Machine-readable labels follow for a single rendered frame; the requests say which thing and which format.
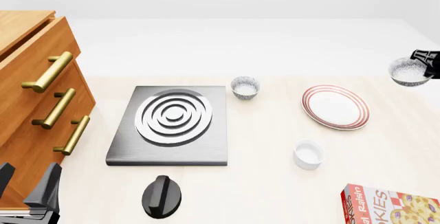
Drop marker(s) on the flat black stove plate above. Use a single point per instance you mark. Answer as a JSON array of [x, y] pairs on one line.
[[127, 146]]

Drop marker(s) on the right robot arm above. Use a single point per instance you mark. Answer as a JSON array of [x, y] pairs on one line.
[[431, 59]]

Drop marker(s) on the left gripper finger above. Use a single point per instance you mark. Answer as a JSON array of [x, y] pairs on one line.
[[46, 190], [6, 176]]

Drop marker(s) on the patterned black bowl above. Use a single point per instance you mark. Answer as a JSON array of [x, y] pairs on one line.
[[245, 90], [407, 74]]

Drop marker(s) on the wooden cabinet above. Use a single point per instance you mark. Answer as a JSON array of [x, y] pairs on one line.
[[24, 25]]

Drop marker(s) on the round black stove knob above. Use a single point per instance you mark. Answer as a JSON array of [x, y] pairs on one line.
[[161, 198]]

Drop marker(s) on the small white ramekin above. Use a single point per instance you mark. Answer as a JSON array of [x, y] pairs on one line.
[[307, 154]]

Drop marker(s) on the wooden drawer with gap above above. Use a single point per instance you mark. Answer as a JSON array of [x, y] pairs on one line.
[[31, 54]]

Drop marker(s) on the red printed cookies box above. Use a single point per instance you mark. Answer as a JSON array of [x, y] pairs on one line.
[[378, 206]]

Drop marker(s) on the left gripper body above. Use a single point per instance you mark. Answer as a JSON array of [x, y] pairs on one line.
[[24, 217]]

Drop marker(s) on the white plate with red rings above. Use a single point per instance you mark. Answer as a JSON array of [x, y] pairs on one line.
[[335, 106]]

